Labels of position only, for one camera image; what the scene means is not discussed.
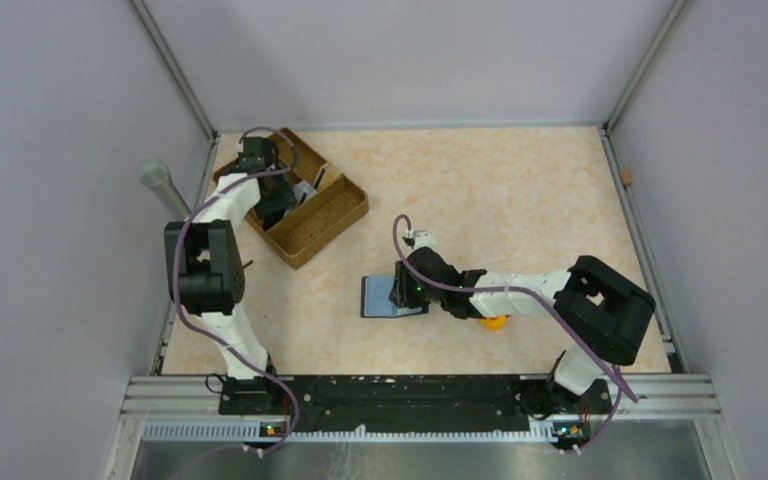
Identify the grey microphone on tripod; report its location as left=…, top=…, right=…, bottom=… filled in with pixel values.
left=137, top=156, right=191, bottom=221

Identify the woven brown divided tray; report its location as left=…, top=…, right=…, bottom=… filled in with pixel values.
left=245, top=128, right=369, bottom=269

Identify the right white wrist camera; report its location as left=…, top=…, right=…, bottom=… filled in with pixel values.
left=402, top=230, right=438, bottom=250

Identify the gold card in tray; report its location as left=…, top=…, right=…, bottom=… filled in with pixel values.
left=313, top=163, right=343, bottom=191

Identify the small brown block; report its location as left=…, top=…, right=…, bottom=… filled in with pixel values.
left=618, top=168, right=633, bottom=188

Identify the navy blue card holder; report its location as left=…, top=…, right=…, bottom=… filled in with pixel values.
left=360, top=275, right=429, bottom=319

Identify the silver card in tray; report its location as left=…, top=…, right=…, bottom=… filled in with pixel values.
left=293, top=181, right=317, bottom=206

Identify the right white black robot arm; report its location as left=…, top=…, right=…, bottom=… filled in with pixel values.
left=388, top=247, right=656, bottom=412

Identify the yellow round toy block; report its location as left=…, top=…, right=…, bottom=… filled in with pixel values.
left=479, top=315, right=508, bottom=331

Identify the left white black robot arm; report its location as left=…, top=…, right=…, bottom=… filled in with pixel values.
left=164, top=130, right=299, bottom=414

